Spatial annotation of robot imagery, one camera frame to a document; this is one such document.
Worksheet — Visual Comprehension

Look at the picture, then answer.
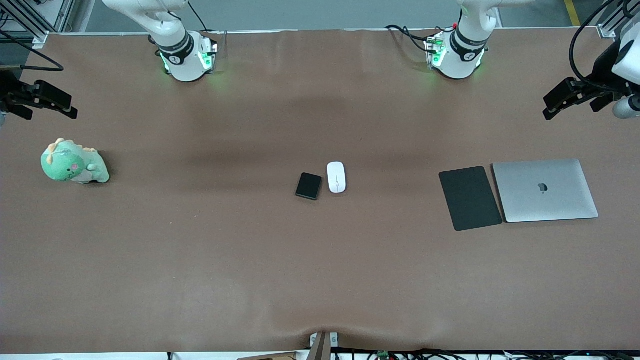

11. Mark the black right arm base cable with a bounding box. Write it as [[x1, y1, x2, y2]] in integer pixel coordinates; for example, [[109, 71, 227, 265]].
[[187, 0, 222, 37]]

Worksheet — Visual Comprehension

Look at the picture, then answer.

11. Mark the silver laptop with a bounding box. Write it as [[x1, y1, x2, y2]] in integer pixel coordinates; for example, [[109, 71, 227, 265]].
[[492, 159, 600, 223]]

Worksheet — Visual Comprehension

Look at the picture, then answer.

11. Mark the black phone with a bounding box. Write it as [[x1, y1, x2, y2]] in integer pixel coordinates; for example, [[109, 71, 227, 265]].
[[295, 172, 323, 201]]

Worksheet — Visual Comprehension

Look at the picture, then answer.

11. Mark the aluminium frame profile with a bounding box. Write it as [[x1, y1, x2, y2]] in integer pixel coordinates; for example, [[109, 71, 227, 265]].
[[595, 0, 640, 40], [0, 0, 76, 45]]

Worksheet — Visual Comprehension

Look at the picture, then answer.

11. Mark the black arm base cable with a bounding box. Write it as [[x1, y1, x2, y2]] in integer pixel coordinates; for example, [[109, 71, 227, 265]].
[[187, 0, 222, 37], [385, 24, 453, 54]]

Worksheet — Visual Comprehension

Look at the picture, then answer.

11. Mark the black mouse pad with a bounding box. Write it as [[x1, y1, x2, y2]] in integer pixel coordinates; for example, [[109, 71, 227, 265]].
[[438, 166, 504, 232]]

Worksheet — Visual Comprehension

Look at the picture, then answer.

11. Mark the black left arm wrist cable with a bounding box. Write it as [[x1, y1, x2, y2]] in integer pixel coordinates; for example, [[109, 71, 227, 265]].
[[570, 0, 632, 94]]

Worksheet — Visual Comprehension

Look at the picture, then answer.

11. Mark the white computer mouse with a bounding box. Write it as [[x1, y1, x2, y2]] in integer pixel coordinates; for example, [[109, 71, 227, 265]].
[[327, 161, 347, 194]]

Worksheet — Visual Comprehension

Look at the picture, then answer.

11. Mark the metal table edge bracket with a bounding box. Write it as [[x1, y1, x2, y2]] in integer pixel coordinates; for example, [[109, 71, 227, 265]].
[[309, 331, 340, 360]]

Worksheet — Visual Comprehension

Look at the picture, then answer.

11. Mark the green dinosaur plush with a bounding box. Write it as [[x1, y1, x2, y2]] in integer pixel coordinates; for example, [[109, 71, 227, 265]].
[[40, 138, 111, 184]]

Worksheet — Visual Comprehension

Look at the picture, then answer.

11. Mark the brown table cover mat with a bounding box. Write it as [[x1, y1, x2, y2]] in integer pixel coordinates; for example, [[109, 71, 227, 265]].
[[0, 27, 640, 354]]

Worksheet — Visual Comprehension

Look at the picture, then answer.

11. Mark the black left arm base cable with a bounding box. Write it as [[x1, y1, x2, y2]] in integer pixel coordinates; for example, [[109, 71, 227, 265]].
[[385, 24, 453, 54]]

